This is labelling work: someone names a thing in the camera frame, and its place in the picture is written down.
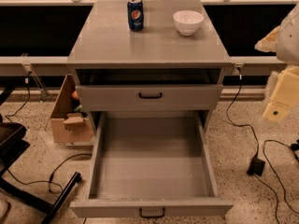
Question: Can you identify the black cable left floor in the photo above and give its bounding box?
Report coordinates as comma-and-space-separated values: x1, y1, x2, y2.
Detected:
6, 152, 93, 195

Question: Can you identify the black power adapter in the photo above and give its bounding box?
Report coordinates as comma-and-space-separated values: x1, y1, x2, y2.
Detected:
247, 156, 265, 176

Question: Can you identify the grey drawer cabinet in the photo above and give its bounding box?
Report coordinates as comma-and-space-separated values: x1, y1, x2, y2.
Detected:
67, 0, 230, 127

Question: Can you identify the black office chair base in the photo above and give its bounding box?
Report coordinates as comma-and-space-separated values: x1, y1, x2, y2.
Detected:
0, 121, 83, 224

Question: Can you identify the closed grey top drawer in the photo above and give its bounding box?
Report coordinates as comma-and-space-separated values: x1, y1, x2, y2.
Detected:
76, 85, 222, 111

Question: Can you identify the black cable right floor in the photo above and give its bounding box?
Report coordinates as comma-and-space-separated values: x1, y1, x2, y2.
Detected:
225, 73, 260, 159

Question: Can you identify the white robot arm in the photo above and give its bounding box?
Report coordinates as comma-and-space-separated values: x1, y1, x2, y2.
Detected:
255, 4, 299, 122

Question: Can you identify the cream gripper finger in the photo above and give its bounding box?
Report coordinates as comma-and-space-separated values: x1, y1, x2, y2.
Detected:
263, 66, 299, 122

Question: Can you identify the white ceramic bowl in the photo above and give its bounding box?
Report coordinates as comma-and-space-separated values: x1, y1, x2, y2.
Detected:
173, 10, 204, 35

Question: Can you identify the blue pepsi can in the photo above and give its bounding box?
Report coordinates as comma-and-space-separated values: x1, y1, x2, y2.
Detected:
127, 0, 144, 31

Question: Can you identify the cardboard box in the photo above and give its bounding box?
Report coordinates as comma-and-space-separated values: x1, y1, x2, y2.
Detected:
50, 75, 93, 143

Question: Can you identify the black cable far right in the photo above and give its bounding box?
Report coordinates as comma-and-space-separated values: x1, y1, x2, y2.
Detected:
253, 139, 299, 224

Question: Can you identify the black cable floor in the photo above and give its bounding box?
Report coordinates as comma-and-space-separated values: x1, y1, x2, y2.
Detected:
225, 73, 260, 159
6, 152, 93, 195

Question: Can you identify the open grey middle drawer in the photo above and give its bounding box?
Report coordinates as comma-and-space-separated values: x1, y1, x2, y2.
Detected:
71, 111, 234, 218

